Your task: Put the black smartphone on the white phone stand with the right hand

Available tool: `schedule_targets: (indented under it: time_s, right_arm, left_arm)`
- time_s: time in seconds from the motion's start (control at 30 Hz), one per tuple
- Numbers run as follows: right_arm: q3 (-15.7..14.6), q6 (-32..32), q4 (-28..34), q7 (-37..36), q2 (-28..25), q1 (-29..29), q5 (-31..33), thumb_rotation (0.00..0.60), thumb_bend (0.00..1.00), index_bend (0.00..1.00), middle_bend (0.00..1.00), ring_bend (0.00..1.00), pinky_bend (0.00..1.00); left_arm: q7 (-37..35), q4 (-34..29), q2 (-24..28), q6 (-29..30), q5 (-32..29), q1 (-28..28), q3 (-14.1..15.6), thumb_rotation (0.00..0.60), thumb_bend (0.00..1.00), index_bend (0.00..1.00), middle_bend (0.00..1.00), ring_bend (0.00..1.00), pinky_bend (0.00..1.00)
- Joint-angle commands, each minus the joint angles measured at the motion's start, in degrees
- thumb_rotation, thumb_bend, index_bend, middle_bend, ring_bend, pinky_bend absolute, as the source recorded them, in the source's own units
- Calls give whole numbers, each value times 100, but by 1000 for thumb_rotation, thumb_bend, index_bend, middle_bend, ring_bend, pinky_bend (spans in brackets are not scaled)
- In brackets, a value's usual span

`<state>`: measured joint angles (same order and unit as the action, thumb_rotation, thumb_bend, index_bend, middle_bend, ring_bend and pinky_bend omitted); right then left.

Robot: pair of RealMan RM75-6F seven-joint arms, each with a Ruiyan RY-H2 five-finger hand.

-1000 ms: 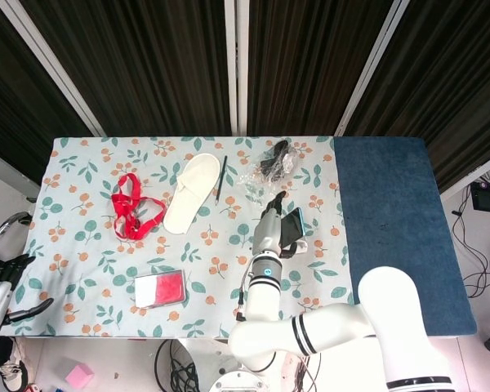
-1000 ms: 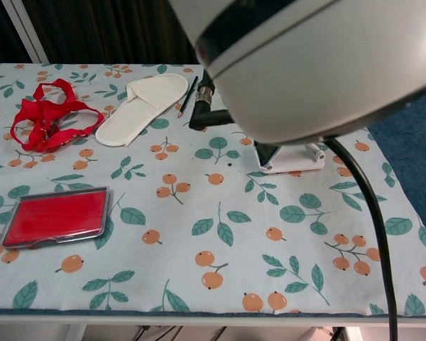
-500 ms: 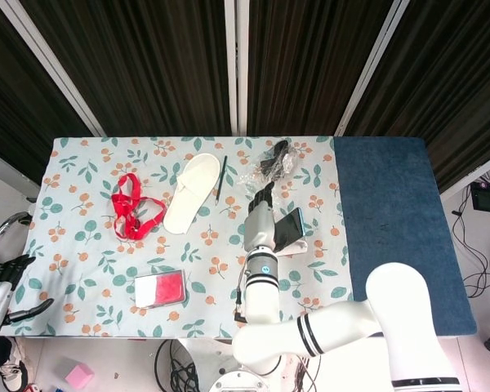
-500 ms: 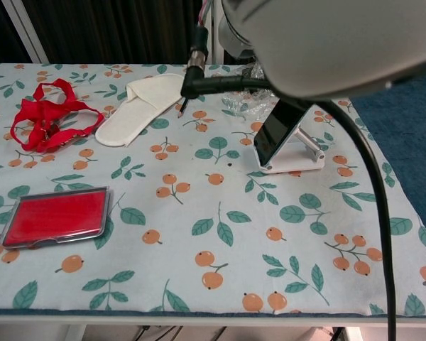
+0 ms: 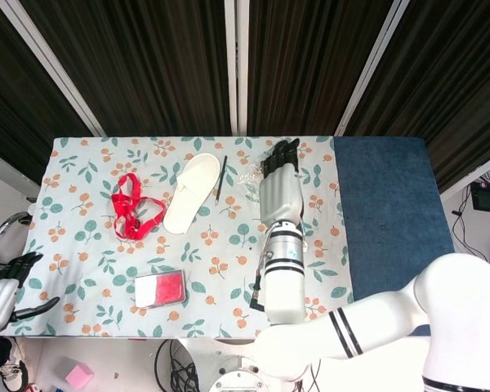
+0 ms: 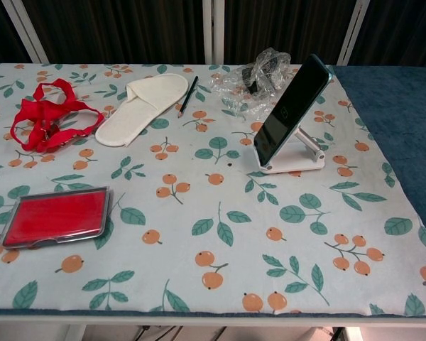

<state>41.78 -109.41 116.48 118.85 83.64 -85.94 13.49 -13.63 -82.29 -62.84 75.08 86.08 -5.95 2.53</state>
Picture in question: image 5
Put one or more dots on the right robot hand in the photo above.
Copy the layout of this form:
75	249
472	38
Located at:
279	196

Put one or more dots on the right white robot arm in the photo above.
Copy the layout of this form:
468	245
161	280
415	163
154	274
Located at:
286	294

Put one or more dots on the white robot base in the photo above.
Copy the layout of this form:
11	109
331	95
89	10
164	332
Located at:
237	379

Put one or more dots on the crumpled clear plastic bag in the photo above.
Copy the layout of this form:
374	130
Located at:
251	181

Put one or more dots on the black and white sneaker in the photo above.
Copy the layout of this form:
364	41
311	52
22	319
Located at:
14	377

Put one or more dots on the white disposable slipper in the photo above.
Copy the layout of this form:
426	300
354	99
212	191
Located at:
192	192

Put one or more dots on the pink foam block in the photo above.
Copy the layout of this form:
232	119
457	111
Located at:
79	376

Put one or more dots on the blue fabric table mat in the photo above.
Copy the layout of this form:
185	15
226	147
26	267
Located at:
396	204

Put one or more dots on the floral fruit-print tablecloth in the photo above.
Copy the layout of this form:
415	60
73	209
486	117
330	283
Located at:
106	253

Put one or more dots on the clear case with red card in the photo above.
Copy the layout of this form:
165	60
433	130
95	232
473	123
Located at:
167	288

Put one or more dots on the black screen device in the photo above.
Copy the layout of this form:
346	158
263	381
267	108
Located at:
488	198

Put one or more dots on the metal chair frame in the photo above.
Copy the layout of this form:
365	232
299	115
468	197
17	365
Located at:
4	228

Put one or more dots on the white frame post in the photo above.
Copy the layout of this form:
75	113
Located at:
371	65
237	65
49	65

